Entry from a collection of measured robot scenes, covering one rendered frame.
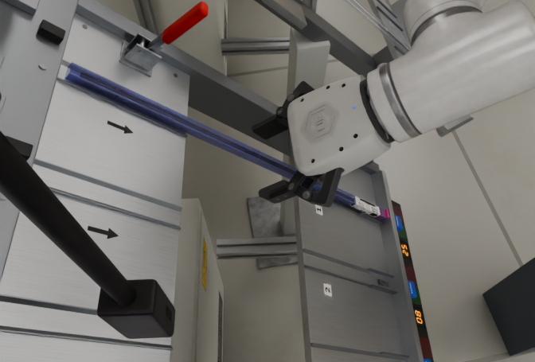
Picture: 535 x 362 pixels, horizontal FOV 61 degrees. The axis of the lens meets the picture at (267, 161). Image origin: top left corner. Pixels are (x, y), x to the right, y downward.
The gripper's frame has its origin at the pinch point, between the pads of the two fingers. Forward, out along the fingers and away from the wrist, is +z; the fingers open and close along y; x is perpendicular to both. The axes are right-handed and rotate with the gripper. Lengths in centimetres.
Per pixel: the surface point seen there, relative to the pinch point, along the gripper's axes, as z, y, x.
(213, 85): 1.7, -8.7, -7.5
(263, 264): 53, -14, 72
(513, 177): -18, -36, 128
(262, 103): -0.4, -8.7, -0.1
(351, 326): -1.0, 19.2, 12.9
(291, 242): 29, -9, 51
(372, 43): 12, -106, 110
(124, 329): -10.9, 24.1, -29.0
